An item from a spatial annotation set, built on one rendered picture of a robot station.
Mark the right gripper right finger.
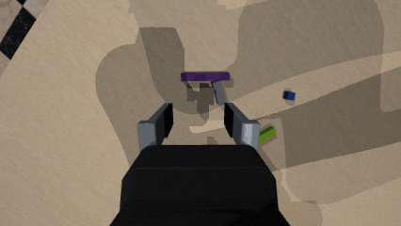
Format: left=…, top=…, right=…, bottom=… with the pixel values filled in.
left=224, top=103, right=261, bottom=153

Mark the lime green rod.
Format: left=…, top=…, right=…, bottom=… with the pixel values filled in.
left=259, top=126, right=277, bottom=144

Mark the small blue cube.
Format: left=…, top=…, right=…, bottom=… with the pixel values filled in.
left=283, top=91, right=296, bottom=101

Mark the purple rod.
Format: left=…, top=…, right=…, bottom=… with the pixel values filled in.
left=181, top=73, right=230, bottom=81

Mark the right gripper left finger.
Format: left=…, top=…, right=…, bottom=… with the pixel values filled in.
left=136, top=103, right=173, bottom=153

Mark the grey rod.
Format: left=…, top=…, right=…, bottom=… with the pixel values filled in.
left=212, top=81, right=226, bottom=105

